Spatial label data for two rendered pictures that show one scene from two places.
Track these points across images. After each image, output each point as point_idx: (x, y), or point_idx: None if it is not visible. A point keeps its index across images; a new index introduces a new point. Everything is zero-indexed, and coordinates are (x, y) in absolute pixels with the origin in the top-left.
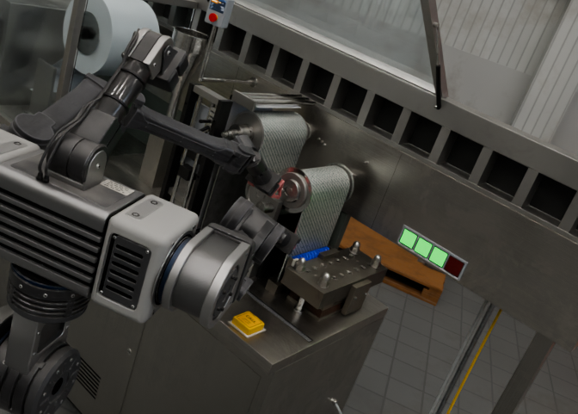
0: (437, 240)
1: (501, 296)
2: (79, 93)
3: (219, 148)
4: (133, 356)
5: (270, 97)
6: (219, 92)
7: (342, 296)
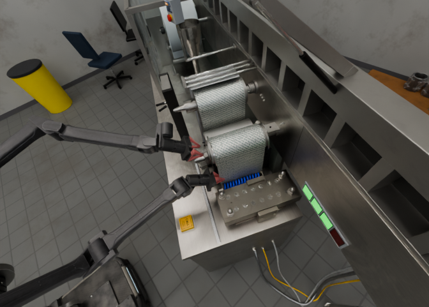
0: (326, 209)
1: (375, 294)
2: (15, 136)
3: (126, 145)
4: None
5: (209, 75)
6: (226, 52)
7: (251, 216)
